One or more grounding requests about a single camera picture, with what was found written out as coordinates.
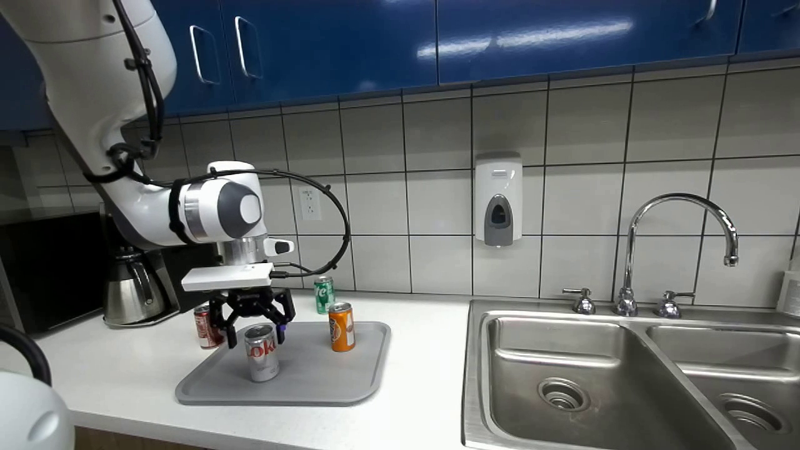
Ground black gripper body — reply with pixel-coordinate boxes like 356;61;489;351
211;288;296;331

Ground silver soda can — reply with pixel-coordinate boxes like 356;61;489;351
246;325;280;382

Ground orange soda can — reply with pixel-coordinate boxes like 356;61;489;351
329;303;356;352

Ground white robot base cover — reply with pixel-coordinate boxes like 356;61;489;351
0;323;77;450

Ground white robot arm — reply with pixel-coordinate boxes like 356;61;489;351
0;0;296;341

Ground grey plastic tray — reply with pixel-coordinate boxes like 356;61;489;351
175;320;392;408

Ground red soda can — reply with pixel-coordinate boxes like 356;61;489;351
192;305;222;351

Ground green soda can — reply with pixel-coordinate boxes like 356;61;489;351
314;275;335;315

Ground black coffee maker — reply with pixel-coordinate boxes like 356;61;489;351
104;216;220;325

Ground steel coffee carafe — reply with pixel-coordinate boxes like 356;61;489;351
104;250;174;328

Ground wooden lower cabinets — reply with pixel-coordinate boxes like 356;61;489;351
75;428;175;450

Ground black microwave oven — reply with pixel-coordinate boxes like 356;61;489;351
0;213;111;335

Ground blue upper cabinets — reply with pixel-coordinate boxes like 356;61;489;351
0;0;800;135

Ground white soap dispenser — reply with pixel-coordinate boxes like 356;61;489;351
476;155;522;247

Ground stainless steel double sink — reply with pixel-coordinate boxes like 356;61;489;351
461;303;800;450

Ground chrome sink faucet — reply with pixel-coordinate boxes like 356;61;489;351
560;191;742;320

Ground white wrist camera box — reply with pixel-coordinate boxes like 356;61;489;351
180;238;296;293

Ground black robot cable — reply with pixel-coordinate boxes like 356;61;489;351
84;0;354;281

